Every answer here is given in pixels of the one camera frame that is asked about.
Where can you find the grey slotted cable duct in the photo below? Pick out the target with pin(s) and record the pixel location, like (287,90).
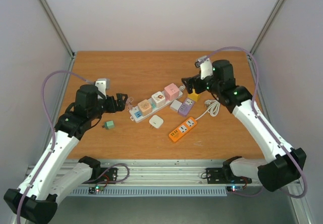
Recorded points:
(192,191)

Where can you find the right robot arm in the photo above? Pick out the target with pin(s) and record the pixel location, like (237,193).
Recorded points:
(282,163)

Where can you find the right small circuit board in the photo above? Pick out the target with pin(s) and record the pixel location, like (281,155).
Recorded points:
(235,188)

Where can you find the left small circuit board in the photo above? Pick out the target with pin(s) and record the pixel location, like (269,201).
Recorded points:
(96,189)

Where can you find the small circuit board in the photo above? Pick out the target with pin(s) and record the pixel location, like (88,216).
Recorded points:
(235,188)
(96,189)

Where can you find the orange power strip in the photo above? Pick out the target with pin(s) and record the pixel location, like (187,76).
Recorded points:
(179,132)

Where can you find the aluminium frame post right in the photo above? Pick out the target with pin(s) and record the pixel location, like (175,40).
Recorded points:
(267,25)

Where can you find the pink cube socket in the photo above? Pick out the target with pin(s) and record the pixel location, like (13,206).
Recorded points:
(171,92)

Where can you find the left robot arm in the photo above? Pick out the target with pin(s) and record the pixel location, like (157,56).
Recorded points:
(38,196)

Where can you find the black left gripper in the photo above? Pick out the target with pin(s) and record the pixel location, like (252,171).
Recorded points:
(121,104)

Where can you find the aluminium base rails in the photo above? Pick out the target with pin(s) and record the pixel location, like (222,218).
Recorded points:
(131,173)

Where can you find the aluminium frame post left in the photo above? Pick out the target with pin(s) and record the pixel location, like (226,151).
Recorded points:
(44,4)

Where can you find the white flat charger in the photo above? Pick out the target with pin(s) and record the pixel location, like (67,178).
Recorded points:
(156,121)

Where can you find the aluminium frame post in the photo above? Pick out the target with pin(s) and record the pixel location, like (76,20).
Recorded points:
(44,4)
(267,25)

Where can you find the green small charger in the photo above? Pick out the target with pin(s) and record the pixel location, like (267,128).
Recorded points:
(108,125)

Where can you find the white cube socket adapter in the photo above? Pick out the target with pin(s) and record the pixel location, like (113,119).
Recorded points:
(158,99)

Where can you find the white square charger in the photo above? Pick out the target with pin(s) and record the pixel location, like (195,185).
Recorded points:
(175,105)

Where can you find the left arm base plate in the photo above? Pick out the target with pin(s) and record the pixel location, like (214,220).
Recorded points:
(103,175)

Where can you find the beige cube socket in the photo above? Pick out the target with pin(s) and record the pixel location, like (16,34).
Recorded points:
(145,107)

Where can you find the white charger with pink cable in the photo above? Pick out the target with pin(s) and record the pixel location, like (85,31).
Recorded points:
(129,105)

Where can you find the white power strip pastel sockets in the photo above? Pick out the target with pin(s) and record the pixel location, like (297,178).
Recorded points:
(136,116)

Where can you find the yellow cube socket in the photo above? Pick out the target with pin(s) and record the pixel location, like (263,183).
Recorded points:
(194,96)

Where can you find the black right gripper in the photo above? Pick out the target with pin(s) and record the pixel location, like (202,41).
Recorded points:
(192,84)

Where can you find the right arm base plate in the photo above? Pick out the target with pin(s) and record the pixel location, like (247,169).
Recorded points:
(218,175)

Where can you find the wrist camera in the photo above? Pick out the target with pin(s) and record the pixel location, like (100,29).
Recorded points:
(103,84)
(205,66)

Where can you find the purple power strip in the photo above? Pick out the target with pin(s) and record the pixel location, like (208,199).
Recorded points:
(186,107)

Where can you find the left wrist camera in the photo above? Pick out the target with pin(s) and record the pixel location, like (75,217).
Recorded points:
(103,84)

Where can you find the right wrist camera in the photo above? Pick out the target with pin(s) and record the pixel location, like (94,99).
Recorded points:
(205,66)

